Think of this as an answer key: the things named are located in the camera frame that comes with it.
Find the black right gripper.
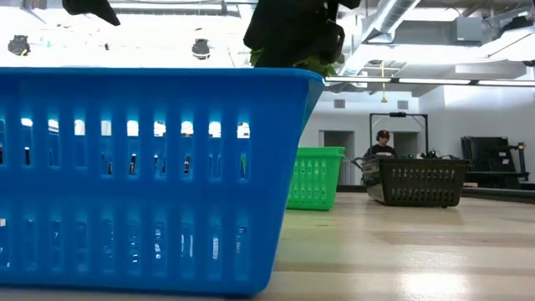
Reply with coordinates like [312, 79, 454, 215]
[243, 0, 362, 69]

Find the black plastic basket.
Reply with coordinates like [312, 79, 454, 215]
[360, 156, 472, 209]

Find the blue plastic basket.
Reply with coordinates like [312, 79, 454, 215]
[0, 67, 326, 297]

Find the green potted plant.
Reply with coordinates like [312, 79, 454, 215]
[249, 46, 340, 79]

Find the ceiling light strip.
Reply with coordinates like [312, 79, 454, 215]
[324, 75, 393, 84]
[397, 77, 472, 86]
[476, 79, 535, 88]

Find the person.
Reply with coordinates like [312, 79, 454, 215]
[362, 129, 399, 160]

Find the green plastic basket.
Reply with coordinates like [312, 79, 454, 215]
[286, 145, 347, 212]

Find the black equipment rack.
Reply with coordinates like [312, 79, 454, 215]
[460, 135, 531, 190]

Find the grey ventilation duct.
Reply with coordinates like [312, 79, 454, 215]
[338, 0, 423, 76]

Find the hanging yellow cord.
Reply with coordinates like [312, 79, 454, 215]
[380, 61, 388, 105]

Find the black rig frame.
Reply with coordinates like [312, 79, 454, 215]
[369, 111, 430, 159]

